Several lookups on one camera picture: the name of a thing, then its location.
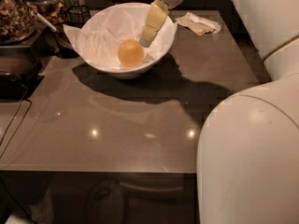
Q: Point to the orange fruit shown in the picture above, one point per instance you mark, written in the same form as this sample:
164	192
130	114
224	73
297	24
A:
130	53

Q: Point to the large glass jar of snacks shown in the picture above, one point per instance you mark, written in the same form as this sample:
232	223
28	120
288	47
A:
17	21

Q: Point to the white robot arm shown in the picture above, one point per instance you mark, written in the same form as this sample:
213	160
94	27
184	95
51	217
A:
248	151

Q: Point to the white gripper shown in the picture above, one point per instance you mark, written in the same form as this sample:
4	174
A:
157	14

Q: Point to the black appliance on left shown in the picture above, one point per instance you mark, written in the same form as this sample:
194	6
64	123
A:
19	74

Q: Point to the black wire cup holder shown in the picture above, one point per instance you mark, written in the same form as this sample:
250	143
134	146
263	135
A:
79	15

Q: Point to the white ceramic bowl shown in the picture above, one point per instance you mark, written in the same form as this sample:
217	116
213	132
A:
130	70

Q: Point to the crumpled beige napkin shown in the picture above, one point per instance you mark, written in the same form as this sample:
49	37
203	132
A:
198	25

